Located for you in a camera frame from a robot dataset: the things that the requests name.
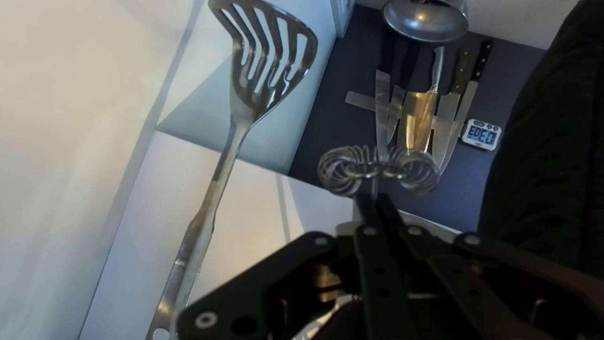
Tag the large round steel ladle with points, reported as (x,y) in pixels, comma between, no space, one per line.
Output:
(424,20)

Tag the steel slotted spatula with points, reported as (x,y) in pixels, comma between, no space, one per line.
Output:
(215,181)

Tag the dark magnetic knife board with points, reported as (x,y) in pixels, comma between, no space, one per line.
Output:
(332,124)

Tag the white digital kitchen timer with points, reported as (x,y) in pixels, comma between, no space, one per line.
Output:
(481,134)

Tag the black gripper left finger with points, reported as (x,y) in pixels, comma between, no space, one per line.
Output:
(283,289)

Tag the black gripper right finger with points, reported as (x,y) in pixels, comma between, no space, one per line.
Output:
(477,294)

